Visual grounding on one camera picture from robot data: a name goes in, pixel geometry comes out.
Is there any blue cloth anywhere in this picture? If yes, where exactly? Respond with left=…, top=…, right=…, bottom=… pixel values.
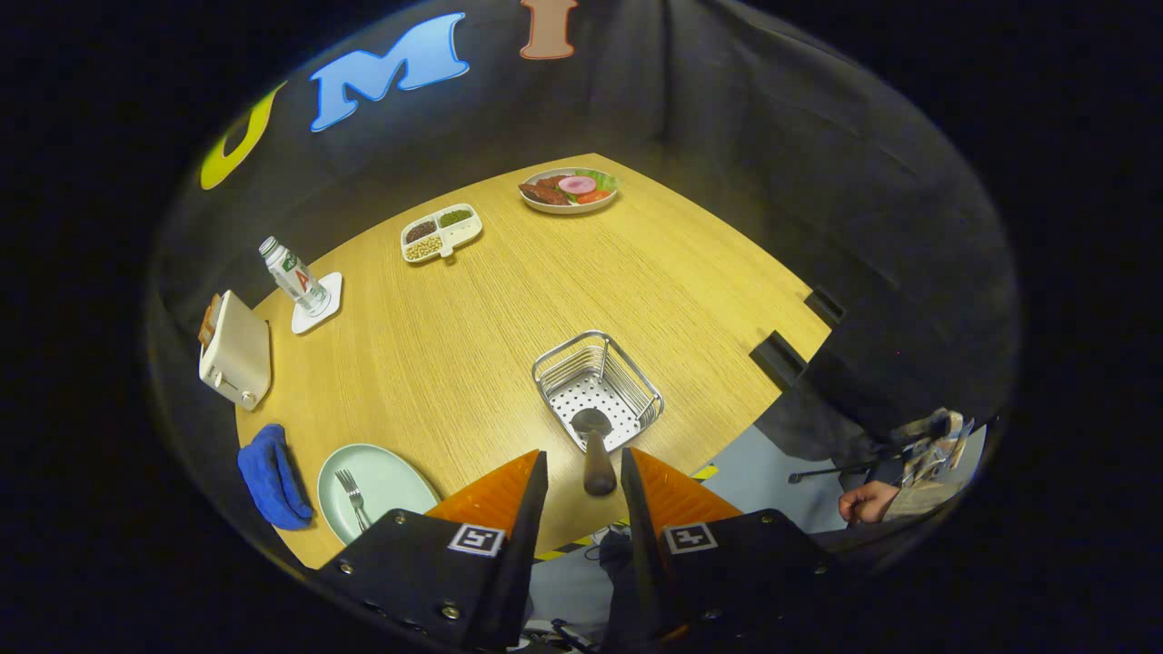
left=236, top=423, right=314, bottom=531

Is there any white square coaster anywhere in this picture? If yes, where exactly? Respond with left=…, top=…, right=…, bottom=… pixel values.
left=291, top=271, right=344, bottom=335

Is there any black backdrop cloth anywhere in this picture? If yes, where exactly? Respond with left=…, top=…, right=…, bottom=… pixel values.
left=145, top=0, right=1023, bottom=564

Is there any small plastic drink bottle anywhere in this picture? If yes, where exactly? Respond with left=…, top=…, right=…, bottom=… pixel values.
left=258, top=236, right=331, bottom=317

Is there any white divided snack tray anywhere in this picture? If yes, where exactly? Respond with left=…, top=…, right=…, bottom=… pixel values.
left=401, top=203, right=483, bottom=266

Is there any wooden handled metal spoon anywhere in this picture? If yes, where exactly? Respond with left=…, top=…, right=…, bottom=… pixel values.
left=571, top=407, right=619, bottom=497

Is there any white food plate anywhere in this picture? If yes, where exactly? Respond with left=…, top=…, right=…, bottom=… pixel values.
left=518, top=167, right=621, bottom=215

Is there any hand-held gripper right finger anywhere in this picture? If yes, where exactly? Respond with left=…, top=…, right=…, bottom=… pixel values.
left=604, top=447, right=837, bottom=650

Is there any thin black rod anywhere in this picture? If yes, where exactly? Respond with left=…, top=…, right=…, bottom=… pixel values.
left=787, top=459, right=878, bottom=484

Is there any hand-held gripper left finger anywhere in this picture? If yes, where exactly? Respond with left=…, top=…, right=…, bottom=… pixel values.
left=313, top=449, right=551, bottom=650

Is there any white toaster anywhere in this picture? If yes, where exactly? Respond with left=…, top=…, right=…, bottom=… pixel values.
left=198, top=290, right=273, bottom=411

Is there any large black table clamp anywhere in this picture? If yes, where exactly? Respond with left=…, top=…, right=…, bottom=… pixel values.
left=750, top=331, right=808, bottom=390

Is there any small black table clamp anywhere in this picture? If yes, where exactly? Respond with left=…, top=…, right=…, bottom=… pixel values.
left=805, top=287, right=846, bottom=328

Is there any wooden handled metal fork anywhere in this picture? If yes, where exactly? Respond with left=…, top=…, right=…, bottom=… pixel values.
left=334, top=469, right=372, bottom=533

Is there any metal wire basket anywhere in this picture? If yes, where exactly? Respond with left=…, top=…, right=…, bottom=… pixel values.
left=532, top=330, right=665, bottom=453

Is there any pale green plate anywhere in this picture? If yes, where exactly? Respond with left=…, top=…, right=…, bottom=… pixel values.
left=316, top=443, right=442, bottom=546

